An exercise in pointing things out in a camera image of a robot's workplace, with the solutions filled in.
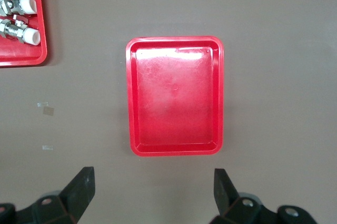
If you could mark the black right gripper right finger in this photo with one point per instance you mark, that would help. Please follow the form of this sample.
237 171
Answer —
226 197

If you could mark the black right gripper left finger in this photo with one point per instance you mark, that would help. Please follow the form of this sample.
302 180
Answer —
79 189

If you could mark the clear tape strip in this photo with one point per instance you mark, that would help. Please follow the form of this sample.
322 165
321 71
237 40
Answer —
43 104
48 147

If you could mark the brown tape patch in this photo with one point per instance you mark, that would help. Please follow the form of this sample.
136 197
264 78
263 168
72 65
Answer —
49 111

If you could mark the empty-bottomed red plastic tray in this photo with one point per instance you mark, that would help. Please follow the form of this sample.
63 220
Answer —
173 103

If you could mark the red tray holding valves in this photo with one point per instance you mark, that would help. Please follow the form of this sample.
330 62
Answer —
15 54

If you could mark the metal valve with white caps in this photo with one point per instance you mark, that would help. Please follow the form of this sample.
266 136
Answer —
31 37
27 4

